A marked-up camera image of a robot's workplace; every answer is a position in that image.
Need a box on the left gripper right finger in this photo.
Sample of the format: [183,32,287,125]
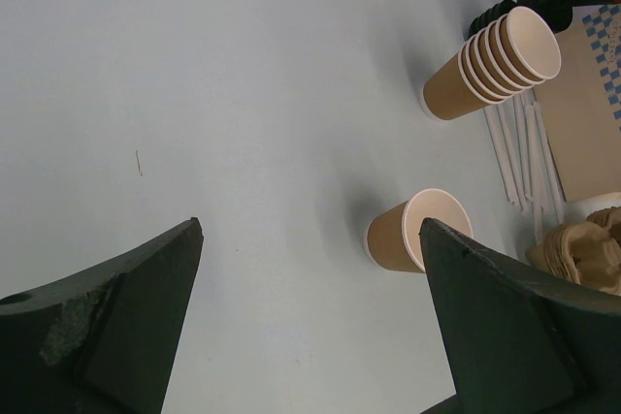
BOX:
[419,218,620,413]

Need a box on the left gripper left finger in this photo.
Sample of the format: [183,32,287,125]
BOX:
[1,218,204,413]

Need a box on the single brown paper cup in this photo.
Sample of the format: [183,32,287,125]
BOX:
[363,188,474,273]

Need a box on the brown cardboard cup carrier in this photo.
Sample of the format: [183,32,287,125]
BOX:
[526,207,620,296]

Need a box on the white wrapped straw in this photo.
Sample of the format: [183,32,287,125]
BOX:
[513,91,551,243]
[498,98,533,215]
[483,105,528,212]

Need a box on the blue checkered paper bag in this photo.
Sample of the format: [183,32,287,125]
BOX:
[535,5,620,203]

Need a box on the stack of brown paper cups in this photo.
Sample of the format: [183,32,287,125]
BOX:
[421,6,562,121]

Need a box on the stack of black lids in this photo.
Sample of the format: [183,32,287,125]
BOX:
[466,0,573,39]

